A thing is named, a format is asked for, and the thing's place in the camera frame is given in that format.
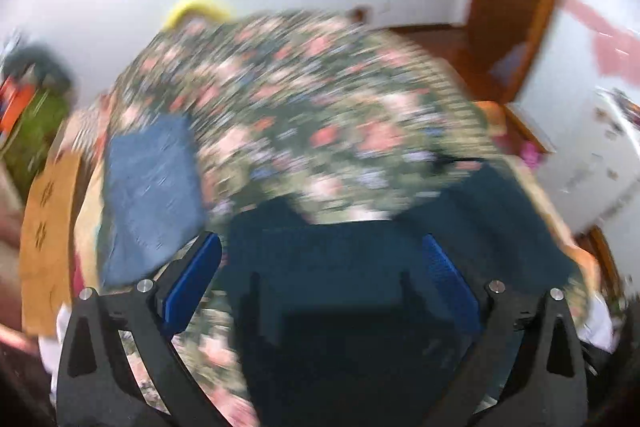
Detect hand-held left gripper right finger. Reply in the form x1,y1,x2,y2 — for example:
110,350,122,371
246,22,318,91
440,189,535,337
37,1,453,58
419,233,590,427

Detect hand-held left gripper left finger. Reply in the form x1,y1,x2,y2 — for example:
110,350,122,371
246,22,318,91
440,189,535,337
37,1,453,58
56,231,232,427

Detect dark pants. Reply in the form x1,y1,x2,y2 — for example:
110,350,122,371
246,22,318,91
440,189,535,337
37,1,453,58
220,164,576,427

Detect folded blue jeans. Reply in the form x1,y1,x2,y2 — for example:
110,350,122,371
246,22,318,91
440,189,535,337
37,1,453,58
99,113,210,289

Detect wooden lap table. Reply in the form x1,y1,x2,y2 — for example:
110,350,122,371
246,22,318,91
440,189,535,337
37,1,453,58
19,151,85,339

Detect floral blanket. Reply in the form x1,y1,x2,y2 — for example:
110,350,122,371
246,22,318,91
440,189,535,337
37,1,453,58
97,9,591,427

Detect green storage box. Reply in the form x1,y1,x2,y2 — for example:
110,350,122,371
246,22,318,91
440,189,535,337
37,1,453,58
0,89,72,204

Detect orange box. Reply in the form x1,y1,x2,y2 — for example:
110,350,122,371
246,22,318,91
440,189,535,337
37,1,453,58
0,76,32,135

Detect grey long pillow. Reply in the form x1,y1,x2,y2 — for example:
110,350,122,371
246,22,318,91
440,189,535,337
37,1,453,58
4,43,72,90

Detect yellow curved headboard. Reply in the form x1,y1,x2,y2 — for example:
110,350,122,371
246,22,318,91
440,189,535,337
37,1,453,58
164,0,237,30

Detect white heart print sliding door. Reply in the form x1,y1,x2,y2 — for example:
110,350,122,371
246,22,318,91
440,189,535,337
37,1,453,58
512,0,640,235

